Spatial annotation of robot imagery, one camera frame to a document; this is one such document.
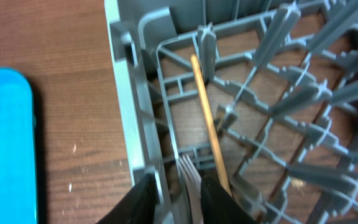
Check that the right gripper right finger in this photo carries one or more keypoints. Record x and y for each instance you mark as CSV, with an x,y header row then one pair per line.
x,y
218,207

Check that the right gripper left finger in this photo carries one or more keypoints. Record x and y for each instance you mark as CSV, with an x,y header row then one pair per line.
x,y
137,206

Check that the white plastic fork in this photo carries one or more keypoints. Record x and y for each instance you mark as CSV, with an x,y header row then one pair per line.
x,y
193,185

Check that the grey dishwasher rack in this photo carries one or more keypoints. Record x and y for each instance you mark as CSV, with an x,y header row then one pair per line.
x,y
141,33

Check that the teal serving tray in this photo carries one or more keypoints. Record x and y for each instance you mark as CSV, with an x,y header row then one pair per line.
x,y
18,176

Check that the wooden chopstick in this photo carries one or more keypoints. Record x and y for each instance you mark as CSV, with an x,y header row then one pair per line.
x,y
212,134

